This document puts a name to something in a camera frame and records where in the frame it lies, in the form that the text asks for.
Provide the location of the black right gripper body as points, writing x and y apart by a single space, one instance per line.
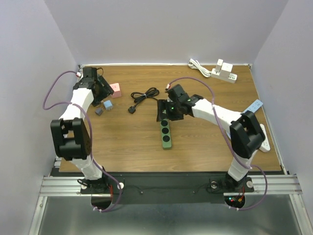
172 111

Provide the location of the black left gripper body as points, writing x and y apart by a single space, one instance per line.
104 91

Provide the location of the pink cube adapter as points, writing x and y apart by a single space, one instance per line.
116 90

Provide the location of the light blue small adapter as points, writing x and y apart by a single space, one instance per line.
108 105

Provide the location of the dark grey small adapter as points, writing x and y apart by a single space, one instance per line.
99 111

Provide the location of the dark green power strip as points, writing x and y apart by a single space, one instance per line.
165 134

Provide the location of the light blue power strip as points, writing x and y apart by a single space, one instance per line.
254 107

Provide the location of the white triangular power strip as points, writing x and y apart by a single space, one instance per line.
265 146

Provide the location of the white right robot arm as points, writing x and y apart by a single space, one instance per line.
242 131

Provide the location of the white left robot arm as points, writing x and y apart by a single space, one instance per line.
71 139

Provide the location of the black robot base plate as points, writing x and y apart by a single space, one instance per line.
130 197

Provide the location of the aluminium front rail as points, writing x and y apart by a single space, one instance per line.
255 184

